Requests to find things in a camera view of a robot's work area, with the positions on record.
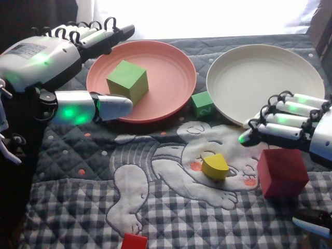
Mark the brown board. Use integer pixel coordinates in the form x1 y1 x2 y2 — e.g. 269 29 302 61
307 7 332 68

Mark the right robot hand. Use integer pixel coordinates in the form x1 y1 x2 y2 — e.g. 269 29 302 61
238 90 332 234

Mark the large red cube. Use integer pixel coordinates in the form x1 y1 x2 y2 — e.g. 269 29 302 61
256 148 310 199

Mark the yellow wedge block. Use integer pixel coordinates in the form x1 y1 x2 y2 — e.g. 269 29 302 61
201 153 230 181

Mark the grey quilt with bear print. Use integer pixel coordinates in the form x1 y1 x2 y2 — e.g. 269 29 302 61
22 33 332 249

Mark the large green cube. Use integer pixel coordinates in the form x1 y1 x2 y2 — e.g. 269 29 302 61
106 60 149 106

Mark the small green cube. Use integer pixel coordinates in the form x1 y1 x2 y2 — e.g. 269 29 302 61
191 90 215 119

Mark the pink plate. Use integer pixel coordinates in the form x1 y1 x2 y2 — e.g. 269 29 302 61
86 40 197 124

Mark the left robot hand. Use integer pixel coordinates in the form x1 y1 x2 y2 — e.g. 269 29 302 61
0 17 136 127

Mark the white plate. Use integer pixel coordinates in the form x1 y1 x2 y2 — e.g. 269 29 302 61
205 44 326 127

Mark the small red block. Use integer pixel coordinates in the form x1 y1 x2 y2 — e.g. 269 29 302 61
121 232 149 249

